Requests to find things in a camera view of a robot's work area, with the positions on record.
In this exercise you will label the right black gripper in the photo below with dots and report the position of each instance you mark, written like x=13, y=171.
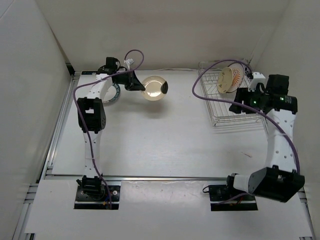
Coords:
x=236, y=108

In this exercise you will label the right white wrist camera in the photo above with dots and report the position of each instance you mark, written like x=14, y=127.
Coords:
x=257, y=78

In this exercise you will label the cream plate floral print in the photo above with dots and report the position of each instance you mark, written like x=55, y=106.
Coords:
x=225, y=80

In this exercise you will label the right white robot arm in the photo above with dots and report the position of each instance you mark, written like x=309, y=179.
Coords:
x=280, y=178

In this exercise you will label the dark blue rimmed plate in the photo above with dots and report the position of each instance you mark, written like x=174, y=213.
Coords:
x=112, y=94

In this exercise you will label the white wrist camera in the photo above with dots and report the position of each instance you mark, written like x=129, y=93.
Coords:
x=257, y=78
x=129, y=61

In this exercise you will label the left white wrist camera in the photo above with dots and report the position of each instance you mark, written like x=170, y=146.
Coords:
x=129, y=61

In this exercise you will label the metal wire dish rack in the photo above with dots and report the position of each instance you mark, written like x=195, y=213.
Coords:
x=219, y=111

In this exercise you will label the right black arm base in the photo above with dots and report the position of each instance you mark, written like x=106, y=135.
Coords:
x=223, y=199

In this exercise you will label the metal rail bar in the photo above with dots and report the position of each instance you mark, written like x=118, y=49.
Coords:
x=137, y=178

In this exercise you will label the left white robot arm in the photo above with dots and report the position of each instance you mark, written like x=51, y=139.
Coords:
x=92, y=117

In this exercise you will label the orange sunburst plate green rim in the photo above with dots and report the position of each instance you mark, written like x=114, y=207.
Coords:
x=238, y=72

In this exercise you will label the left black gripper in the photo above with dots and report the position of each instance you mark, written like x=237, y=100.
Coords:
x=133, y=83

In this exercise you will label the cream plate black spot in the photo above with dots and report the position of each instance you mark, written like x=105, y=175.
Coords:
x=156, y=87

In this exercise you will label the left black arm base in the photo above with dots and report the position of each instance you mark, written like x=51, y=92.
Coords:
x=84, y=201

